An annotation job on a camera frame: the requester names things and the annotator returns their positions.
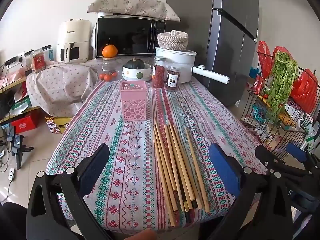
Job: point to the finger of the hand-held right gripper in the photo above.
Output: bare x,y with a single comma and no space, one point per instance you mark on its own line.
266,155
296,152

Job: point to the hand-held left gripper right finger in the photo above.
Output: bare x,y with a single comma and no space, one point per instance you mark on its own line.
225,170

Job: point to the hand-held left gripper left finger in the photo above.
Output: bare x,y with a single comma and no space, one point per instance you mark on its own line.
93,170

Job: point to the bundle of wooden chopsticks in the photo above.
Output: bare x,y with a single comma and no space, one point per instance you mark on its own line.
175,170

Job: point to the pink perforated plastic basket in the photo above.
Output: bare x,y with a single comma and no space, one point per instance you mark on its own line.
133,100

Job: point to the person's left hand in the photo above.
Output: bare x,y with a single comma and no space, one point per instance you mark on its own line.
141,235

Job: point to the patterned woven tablecloth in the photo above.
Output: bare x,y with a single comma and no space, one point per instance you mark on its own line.
130,160

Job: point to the gold printed box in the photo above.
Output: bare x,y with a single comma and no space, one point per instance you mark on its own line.
58,125

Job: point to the red plastic bag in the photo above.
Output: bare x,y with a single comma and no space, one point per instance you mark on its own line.
264,57
305,90

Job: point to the bunch of green vegetables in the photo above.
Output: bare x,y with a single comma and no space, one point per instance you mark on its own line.
281,85

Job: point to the black phone tripod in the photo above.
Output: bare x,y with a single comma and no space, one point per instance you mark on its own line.
18,147

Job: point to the small white floor device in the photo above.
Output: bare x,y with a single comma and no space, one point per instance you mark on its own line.
11,174

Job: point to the red cardboard box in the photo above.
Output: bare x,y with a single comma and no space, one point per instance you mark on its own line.
25,124

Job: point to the large floral dust cloth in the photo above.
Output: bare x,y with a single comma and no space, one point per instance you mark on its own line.
60,87

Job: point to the glass jar with tomatoes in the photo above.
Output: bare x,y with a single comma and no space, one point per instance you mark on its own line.
108,72

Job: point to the white bowl with green dot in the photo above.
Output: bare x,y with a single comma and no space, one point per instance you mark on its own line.
135,75

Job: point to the short jar of dried fruit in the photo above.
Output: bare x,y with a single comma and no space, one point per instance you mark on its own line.
173,78

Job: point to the dark green squash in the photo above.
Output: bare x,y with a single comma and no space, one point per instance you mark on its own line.
135,64

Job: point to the tall jar of red berries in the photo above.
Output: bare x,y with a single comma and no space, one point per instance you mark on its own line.
159,75

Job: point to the white electric cooking pot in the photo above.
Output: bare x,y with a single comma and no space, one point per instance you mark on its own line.
182,60

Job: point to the wooden side shelf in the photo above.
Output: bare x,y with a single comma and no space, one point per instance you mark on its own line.
12,82

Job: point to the orange fruit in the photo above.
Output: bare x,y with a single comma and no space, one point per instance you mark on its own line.
110,51

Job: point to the red snack packet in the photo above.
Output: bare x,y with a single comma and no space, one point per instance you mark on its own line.
38,62

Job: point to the cream air fryer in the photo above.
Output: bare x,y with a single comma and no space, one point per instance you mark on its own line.
73,37

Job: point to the black microwave oven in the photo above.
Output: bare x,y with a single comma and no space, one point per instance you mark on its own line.
125,37

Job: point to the grey refrigerator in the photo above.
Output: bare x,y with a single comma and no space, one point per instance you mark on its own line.
200,30

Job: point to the floral cloth cover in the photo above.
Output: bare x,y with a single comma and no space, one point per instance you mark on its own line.
130,5

